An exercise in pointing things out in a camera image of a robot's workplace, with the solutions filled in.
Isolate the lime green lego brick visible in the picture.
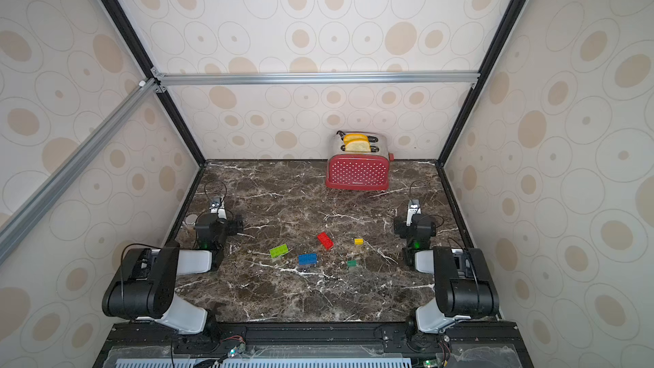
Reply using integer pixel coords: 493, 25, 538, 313
269, 244, 289, 259

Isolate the red lego brick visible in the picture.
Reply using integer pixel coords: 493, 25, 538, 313
317, 233, 335, 250

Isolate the blue lego brick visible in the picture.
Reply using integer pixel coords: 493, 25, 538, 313
297, 253, 318, 267

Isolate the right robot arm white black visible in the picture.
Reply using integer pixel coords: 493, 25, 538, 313
393, 213, 500, 334

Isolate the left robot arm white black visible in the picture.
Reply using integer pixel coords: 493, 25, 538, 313
102, 213, 245, 338

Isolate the red polka dot toaster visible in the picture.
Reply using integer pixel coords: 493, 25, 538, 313
325, 131, 394, 191

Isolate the yellow toast slice front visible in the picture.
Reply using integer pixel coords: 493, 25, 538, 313
344, 139, 371, 153

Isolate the yellow toast slice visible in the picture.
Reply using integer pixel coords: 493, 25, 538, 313
344, 139, 371, 153
342, 134, 369, 144

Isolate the yellow toast slice back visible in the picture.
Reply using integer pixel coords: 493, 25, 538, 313
342, 134, 369, 144

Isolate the left diagonal aluminium bar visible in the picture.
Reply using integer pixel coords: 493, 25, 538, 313
1, 78, 158, 262

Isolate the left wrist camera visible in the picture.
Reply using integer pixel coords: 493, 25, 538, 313
209, 197, 228, 220

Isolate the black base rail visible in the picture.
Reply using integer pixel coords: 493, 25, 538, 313
94, 321, 533, 367

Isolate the horizontal aluminium frame bar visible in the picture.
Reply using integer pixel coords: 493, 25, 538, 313
157, 71, 480, 86

